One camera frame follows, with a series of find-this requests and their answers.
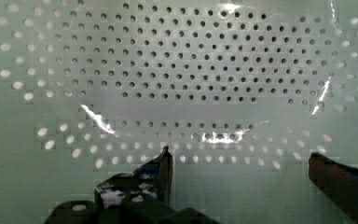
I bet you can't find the green plastic strainer basket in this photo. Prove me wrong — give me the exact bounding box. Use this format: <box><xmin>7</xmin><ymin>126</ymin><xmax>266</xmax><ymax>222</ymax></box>
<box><xmin>0</xmin><ymin>0</ymin><xmax>358</xmax><ymax>224</ymax></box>

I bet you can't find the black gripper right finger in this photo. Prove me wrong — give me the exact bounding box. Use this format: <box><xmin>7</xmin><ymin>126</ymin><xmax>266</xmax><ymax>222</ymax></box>
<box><xmin>309</xmin><ymin>152</ymin><xmax>358</xmax><ymax>224</ymax></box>

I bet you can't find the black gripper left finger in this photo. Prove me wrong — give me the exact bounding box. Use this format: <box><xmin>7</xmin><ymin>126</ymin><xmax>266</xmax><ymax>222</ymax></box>
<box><xmin>94</xmin><ymin>146</ymin><xmax>173</xmax><ymax>209</ymax></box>

